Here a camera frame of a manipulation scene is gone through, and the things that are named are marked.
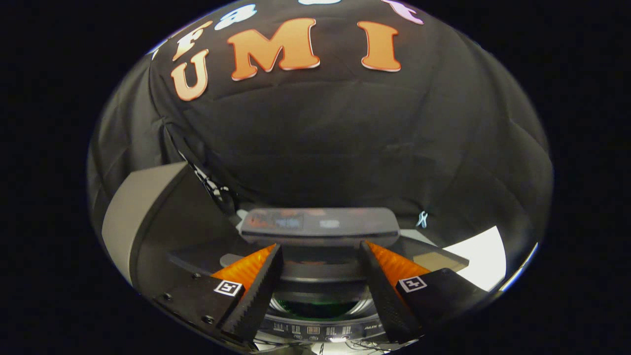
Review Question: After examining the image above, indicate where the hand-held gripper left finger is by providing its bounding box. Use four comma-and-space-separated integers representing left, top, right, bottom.
153, 244, 284, 344

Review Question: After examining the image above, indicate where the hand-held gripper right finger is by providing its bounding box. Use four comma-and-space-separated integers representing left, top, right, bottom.
357, 241, 491, 344

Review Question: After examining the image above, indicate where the green polo shirt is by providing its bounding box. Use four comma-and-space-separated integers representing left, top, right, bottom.
282, 299, 356, 319

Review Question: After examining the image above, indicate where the grey washing machine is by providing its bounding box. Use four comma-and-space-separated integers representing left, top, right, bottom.
168, 229, 471, 346

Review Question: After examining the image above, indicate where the dark washing machine lid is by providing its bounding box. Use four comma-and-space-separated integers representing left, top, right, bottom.
239, 207, 401, 248

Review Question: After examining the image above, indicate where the white table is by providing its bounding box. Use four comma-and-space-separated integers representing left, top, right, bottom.
441, 226, 507, 292

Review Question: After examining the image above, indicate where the black backdrop cloth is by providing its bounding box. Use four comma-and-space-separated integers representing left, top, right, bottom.
88, 0, 554, 277

